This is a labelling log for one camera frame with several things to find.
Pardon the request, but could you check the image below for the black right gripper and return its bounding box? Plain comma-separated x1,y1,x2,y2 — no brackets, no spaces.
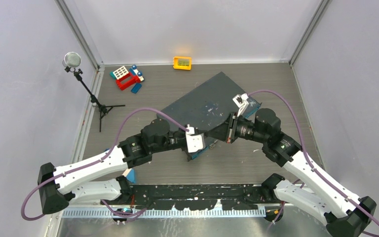
206,112,267,144

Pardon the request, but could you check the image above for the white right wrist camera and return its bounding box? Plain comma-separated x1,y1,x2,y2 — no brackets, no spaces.
232,93,249,117

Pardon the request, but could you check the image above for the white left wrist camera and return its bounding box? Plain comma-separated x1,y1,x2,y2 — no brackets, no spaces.
185,124,206,153

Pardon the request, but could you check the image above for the small blue toy brick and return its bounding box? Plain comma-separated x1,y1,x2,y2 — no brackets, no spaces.
131,83,142,94

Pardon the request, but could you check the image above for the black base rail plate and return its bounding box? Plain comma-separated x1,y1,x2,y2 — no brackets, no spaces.
119,184,281,211

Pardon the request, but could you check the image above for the blue white wedge block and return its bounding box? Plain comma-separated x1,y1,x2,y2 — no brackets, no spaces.
123,168,136,184

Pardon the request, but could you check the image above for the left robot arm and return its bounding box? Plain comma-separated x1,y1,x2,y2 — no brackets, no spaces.
38,119,190,214

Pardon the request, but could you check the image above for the blue white toy brick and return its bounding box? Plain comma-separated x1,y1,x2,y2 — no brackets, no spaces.
129,65,145,83

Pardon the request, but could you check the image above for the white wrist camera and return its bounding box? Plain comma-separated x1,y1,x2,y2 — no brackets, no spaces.
185,124,206,153
232,93,249,117

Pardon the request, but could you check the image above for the white window toy brick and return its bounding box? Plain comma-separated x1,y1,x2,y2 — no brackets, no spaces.
111,66,130,80

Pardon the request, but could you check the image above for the dark grey network switch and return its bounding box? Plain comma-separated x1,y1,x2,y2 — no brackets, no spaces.
156,71,262,161

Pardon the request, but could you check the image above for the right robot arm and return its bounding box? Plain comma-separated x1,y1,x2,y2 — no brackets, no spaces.
205,109,377,237

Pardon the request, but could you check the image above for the red toy brick frame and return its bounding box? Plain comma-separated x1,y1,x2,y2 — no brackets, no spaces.
115,74,142,91

